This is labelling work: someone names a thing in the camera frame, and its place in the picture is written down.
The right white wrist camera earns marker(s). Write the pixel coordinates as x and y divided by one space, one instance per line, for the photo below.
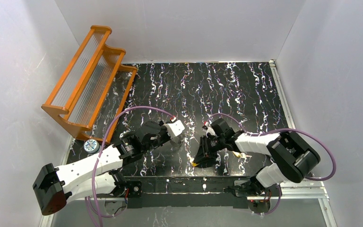
208 130

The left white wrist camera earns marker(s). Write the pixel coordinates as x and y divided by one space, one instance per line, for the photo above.
174 127

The orange wooden rack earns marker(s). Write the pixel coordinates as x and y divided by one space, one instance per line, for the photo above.
79 95

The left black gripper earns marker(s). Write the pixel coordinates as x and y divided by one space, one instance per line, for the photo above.
163 135

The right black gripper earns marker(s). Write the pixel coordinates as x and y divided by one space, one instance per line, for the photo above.
207 151

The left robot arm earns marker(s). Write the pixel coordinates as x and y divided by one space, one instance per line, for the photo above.
54 187

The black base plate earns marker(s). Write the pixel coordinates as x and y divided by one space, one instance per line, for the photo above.
230 191

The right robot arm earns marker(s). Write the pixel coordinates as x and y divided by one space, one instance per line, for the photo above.
293 157

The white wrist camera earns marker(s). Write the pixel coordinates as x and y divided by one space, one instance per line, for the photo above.
174 127
208 130

